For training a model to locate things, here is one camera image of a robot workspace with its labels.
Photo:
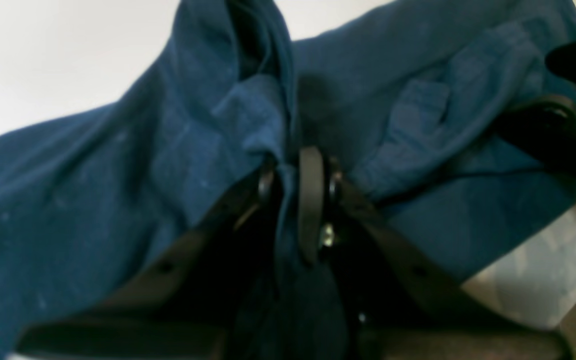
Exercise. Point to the dark blue T-shirt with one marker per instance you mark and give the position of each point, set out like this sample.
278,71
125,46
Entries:
404,98

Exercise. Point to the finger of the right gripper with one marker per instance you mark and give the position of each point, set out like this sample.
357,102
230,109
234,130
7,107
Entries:
545,127

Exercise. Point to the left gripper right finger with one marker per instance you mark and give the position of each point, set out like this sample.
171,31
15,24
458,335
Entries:
399,305

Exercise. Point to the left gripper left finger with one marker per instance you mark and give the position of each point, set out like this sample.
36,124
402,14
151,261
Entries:
183,306

